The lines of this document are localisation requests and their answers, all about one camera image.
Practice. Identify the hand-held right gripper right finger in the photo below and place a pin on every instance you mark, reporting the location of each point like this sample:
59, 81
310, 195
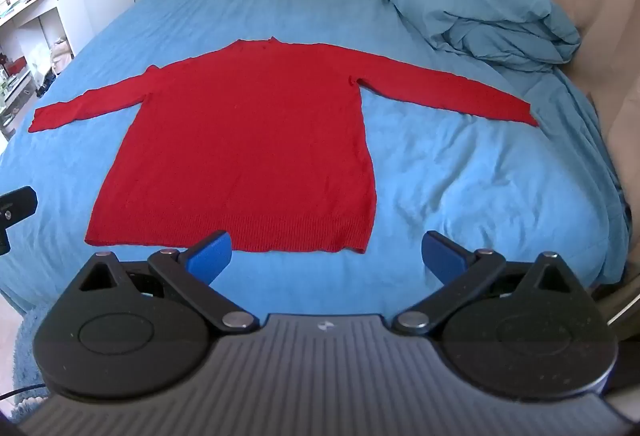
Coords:
441, 257

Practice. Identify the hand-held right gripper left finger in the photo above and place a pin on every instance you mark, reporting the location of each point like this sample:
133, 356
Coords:
212, 256

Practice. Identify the red sweater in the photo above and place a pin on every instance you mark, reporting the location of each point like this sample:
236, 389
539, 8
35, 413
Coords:
240, 151

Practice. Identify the bed with blue sheet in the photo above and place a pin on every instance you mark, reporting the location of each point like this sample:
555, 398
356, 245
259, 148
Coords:
450, 176

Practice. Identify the red box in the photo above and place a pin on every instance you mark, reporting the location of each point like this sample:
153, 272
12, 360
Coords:
16, 66

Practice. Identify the blue fluffy rug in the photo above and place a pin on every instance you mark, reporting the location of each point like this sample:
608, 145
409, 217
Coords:
27, 366

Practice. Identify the white shelf unit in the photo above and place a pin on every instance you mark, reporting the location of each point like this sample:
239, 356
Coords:
30, 41

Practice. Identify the blue duvet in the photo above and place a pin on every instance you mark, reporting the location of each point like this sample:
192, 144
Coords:
465, 1

